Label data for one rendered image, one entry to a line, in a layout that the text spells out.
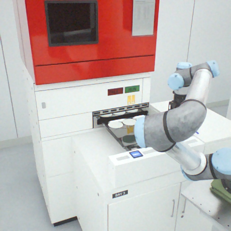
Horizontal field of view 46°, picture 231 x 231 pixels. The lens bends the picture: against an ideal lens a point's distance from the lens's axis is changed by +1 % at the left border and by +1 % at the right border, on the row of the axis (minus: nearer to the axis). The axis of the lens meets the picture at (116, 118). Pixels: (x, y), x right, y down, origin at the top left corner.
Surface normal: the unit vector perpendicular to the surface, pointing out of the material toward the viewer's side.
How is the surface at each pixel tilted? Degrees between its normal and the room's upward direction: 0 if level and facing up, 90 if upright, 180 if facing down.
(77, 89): 90
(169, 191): 90
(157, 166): 90
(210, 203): 0
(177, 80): 90
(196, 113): 46
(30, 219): 0
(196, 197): 0
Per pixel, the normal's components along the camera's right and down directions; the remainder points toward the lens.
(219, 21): 0.40, 0.40
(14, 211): 0.01, -0.90
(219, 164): -0.48, -0.51
